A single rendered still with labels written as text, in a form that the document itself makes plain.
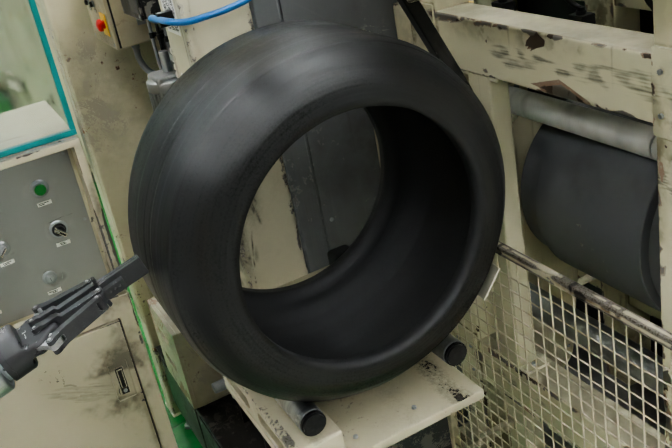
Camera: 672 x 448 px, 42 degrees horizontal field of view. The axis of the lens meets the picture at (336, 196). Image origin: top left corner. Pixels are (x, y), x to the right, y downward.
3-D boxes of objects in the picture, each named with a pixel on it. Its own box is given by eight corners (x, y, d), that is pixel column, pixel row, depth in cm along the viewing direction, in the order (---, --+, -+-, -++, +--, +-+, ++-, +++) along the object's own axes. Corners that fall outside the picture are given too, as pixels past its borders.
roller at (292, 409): (232, 319, 167) (250, 328, 170) (220, 339, 167) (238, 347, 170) (312, 408, 138) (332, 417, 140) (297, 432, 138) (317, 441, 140)
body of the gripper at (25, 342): (-12, 355, 117) (48, 314, 120) (-20, 329, 124) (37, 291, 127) (20, 392, 121) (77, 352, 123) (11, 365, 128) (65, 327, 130)
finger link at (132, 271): (96, 283, 126) (98, 285, 125) (137, 255, 128) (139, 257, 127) (107, 298, 128) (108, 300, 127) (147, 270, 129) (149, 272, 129)
